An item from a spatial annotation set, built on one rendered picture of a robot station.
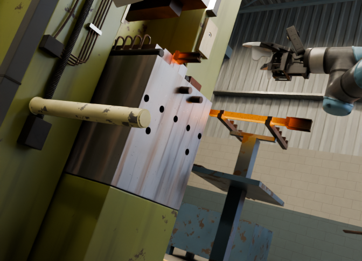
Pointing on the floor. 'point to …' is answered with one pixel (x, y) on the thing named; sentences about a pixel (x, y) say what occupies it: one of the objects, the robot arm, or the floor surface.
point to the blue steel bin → (202, 225)
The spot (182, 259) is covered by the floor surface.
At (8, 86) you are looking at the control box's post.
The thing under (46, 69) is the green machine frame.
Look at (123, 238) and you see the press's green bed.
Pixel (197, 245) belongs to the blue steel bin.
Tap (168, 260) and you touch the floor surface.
